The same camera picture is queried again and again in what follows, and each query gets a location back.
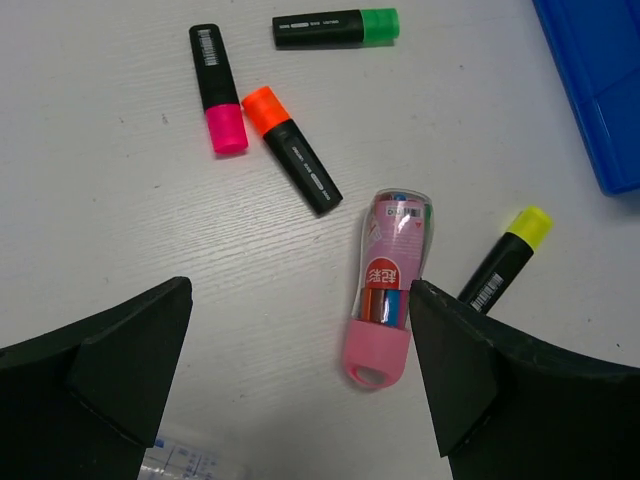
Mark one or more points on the pink cap black highlighter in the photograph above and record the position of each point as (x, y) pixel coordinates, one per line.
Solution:
(217, 90)

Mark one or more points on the yellow cap black highlighter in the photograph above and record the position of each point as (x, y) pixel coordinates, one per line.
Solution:
(506, 259)

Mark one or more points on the green cap black highlighter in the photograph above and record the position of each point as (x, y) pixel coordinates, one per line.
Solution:
(355, 27)

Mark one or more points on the orange cap black highlighter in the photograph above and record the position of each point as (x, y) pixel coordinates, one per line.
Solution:
(291, 149)

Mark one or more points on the pink crayon tube case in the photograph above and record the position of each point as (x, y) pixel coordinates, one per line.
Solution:
(397, 231)

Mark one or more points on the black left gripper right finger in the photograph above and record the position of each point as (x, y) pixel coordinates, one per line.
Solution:
(507, 405)

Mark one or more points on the clear spray bottle blue cap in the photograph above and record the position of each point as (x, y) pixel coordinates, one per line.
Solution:
(183, 453)

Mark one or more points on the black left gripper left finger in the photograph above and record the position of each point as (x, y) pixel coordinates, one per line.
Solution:
(86, 401)

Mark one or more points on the blue plastic compartment bin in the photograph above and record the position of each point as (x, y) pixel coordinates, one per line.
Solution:
(595, 46)

